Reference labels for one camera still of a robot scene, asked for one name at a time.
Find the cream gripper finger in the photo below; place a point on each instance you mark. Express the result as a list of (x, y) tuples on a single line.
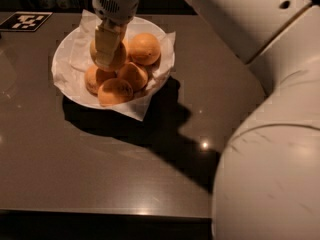
[(108, 36)]

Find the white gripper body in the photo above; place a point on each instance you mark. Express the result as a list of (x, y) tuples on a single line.
[(117, 8)]

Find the yellowish orange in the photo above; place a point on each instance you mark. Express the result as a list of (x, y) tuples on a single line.
[(120, 57)]

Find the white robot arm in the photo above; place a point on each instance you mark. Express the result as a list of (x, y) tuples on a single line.
[(266, 185)]

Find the right rear orange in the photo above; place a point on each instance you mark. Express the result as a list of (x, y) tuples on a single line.
[(144, 49)]

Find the white bowl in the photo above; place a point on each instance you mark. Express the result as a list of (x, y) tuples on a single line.
[(66, 50)]

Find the left lower orange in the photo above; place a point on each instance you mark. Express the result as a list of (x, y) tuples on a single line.
[(94, 77)]

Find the middle right orange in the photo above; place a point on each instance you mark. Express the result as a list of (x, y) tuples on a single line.
[(135, 75)]

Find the front orange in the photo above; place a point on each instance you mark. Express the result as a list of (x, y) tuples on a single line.
[(114, 91)]

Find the white paper liner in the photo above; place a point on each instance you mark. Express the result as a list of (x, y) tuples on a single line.
[(80, 50)]

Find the black white fiducial marker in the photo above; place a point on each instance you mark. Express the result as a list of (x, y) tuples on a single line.
[(24, 21)]

